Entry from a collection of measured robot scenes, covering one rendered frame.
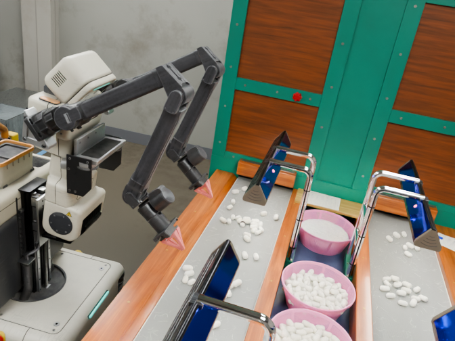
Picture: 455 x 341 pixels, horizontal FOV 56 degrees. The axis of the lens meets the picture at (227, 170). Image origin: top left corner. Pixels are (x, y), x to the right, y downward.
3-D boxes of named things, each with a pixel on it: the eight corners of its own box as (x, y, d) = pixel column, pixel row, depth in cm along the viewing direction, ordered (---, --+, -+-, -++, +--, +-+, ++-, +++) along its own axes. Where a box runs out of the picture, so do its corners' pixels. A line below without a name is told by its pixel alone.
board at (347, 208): (294, 202, 209) (294, 200, 209) (298, 189, 223) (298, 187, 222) (362, 220, 203) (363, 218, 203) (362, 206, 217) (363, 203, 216)
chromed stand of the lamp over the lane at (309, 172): (245, 257, 178) (265, 159, 160) (255, 233, 196) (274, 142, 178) (290, 270, 175) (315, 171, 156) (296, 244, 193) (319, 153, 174)
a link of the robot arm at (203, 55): (215, 40, 169) (207, 40, 159) (228, 73, 171) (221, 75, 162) (122, 80, 184) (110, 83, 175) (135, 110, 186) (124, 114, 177)
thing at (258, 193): (242, 200, 145) (245, 181, 142) (273, 143, 201) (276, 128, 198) (265, 206, 144) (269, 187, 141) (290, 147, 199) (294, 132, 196)
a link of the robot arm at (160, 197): (133, 187, 149) (122, 196, 141) (156, 168, 144) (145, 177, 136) (156, 213, 150) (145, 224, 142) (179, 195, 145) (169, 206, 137)
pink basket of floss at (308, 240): (315, 264, 181) (321, 245, 177) (281, 230, 202) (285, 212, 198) (363, 254, 193) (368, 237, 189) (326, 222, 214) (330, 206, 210)
